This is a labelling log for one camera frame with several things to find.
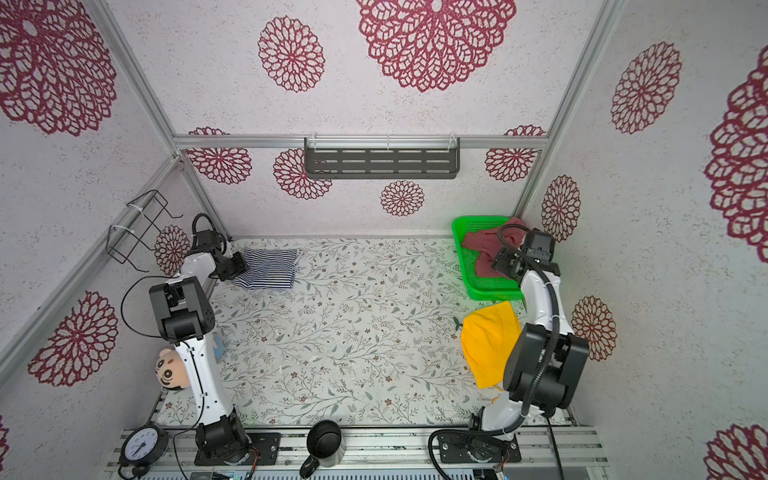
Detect blue white striped tank top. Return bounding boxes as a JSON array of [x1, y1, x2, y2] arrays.
[[233, 249, 299, 290]]

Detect maroon tank top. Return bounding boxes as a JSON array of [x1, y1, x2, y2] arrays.
[[461, 218, 527, 278]]

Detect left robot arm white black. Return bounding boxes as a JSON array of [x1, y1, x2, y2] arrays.
[[149, 229, 251, 464]]

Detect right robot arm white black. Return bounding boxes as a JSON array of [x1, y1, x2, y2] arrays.
[[470, 224, 589, 441]]

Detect green plastic basket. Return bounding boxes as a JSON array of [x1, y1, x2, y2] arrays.
[[451, 216, 523, 302]]

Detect yellow cloth bag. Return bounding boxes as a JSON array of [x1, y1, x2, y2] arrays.
[[460, 301, 522, 389]]

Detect cartoon plush doll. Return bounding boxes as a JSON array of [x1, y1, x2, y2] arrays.
[[155, 332, 224, 397]]

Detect round analog clock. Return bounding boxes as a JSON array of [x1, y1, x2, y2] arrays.
[[117, 422, 169, 480]]

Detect black thermos mug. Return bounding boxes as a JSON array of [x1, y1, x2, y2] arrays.
[[299, 420, 346, 479]]

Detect black wire wall rack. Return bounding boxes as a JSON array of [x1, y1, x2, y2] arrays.
[[104, 189, 182, 273]]

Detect grey wall shelf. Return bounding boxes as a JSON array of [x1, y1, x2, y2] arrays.
[[304, 138, 461, 180]]

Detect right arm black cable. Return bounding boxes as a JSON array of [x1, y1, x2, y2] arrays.
[[427, 223, 562, 480]]

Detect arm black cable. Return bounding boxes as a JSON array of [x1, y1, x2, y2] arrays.
[[119, 212, 229, 480], [427, 223, 562, 480]]

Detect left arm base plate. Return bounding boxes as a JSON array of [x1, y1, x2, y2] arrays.
[[194, 432, 281, 467]]

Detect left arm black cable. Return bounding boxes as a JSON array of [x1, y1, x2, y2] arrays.
[[119, 212, 229, 480]]

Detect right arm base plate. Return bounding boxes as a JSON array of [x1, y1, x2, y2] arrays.
[[437, 430, 522, 464]]

